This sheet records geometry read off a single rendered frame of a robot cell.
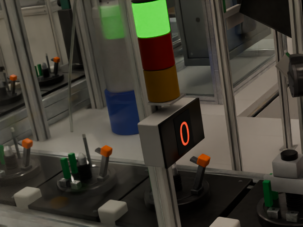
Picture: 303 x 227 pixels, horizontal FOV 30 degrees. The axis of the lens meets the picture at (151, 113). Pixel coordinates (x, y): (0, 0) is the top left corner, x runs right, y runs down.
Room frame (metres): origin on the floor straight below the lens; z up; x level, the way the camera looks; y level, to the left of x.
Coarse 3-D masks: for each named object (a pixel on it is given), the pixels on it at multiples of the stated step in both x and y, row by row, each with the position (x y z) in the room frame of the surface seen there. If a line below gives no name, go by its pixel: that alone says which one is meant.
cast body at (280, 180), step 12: (276, 156) 0.93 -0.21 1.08; (288, 156) 0.91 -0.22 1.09; (300, 156) 0.92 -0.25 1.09; (276, 168) 0.91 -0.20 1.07; (288, 168) 0.90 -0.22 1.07; (300, 168) 0.90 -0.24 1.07; (276, 180) 0.91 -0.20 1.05; (288, 180) 0.90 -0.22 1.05; (300, 180) 0.89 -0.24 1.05; (288, 192) 0.90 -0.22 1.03; (300, 192) 0.89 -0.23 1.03
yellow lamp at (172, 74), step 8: (144, 72) 0.82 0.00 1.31; (152, 72) 0.81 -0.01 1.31; (160, 72) 0.81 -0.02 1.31; (168, 72) 0.81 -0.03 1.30; (176, 72) 0.83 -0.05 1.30; (152, 80) 0.81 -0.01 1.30; (160, 80) 0.81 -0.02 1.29; (168, 80) 0.81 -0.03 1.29; (176, 80) 0.82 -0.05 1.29; (152, 88) 0.81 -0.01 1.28; (160, 88) 0.81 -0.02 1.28; (168, 88) 0.81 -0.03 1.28; (176, 88) 0.82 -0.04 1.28; (152, 96) 0.81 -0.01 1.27; (160, 96) 0.81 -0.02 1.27; (168, 96) 0.81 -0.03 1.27; (176, 96) 0.82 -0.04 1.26
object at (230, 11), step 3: (234, 6) 1.27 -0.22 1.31; (237, 6) 1.27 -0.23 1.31; (228, 9) 1.24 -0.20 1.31; (231, 9) 1.24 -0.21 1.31; (234, 9) 1.26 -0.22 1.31; (237, 9) 1.27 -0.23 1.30; (228, 12) 1.23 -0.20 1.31; (231, 12) 1.24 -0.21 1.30; (234, 12) 1.26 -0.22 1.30; (237, 12) 1.27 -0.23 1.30; (225, 15) 1.22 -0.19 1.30; (228, 15) 1.23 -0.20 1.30
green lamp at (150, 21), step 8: (160, 0) 0.81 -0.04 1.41; (136, 8) 0.82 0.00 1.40; (144, 8) 0.81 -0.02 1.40; (152, 8) 0.81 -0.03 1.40; (160, 8) 0.81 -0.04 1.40; (136, 16) 0.82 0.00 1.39; (144, 16) 0.81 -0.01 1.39; (152, 16) 0.81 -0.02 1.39; (160, 16) 0.81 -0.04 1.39; (136, 24) 0.82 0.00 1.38; (144, 24) 0.81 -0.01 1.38; (152, 24) 0.81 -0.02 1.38; (160, 24) 0.81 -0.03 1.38; (168, 24) 0.82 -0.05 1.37; (144, 32) 0.81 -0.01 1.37; (152, 32) 0.81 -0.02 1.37; (160, 32) 0.81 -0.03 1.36
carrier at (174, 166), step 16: (176, 176) 1.05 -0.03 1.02; (192, 176) 1.11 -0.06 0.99; (208, 176) 1.14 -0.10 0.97; (224, 176) 1.13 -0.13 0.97; (176, 192) 1.05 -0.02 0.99; (192, 192) 1.03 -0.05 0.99; (208, 192) 1.04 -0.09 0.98; (224, 192) 1.05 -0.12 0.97; (240, 192) 1.04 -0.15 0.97; (192, 208) 1.00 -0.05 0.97; (208, 208) 1.00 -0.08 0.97; (224, 208) 0.99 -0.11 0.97; (192, 224) 0.95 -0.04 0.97; (208, 224) 0.94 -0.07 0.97
